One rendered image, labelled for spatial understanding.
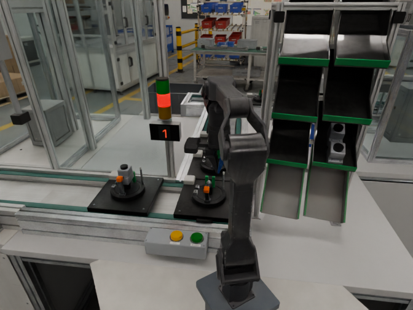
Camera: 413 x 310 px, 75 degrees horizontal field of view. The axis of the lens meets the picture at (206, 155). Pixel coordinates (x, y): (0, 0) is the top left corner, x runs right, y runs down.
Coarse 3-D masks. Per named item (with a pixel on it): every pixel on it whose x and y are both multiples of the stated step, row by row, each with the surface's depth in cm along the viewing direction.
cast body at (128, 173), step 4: (124, 164) 109; (120, 168) 107; (124, 168) 107; (128, 168) 108; (120, 172) 107; (124, 172) 107; (128, 172) 108; (132, 172) 111; (124, 176) 108; (128, 176) 108; (132, 176) 112; (124, 180) 107; (128, 180) 108; (124, 184) 108; (128, 184) 108
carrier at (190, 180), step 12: (192, 180) 117; (204, 180) 121; (192, 192) 110; (216, 192) 110; (228, 192) 113; (180, 204) 106; (192, 204) 106; (204, 204) 104; (216, 204) 104; (228, 204) 106; (180, 216) 102; (192, 216) 101; (204, 216) 100; (216, 216) 100; (228, 216) 100
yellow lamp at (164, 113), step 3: (159, 108) 105; (162, 108) 104; (165, 108) 104; (168, 108) 105; (159, 111) 105; (162, 111) 105; (165, 111) 105; (168, 111) 105; (159, 114) 106; (162, 114) 105; (165, 114) 105; (168, 114) 106; (159, 117) 107; (162, 117) 106; (165, 117) 106; (168, 117) 106
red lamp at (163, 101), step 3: (168, 93) 103; (159, 96) 102; (162, 96) 102; (165, 96) 102; (168, 96) 103; (159, 99) 103; (162, 99) 102; (165, 99) 102; (168, 99) 103; (159, 102) 103; (162, 102) 103; (165, 102) 103; (168, 102) 104; (159, 105) 104; (162, 105) 103; (165, 105) 104; (168, 105) 104
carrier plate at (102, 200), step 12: (108, 180) 121; (144, 180) 121; (156, 180) 121; (108, 192) 113; (144, 192) 113; (156, 192) 113; (96, 204) 106; (108, 204) 106; (120, 204) 106; (132, 204) 106; (144, 204) 106; (144, 216) 103
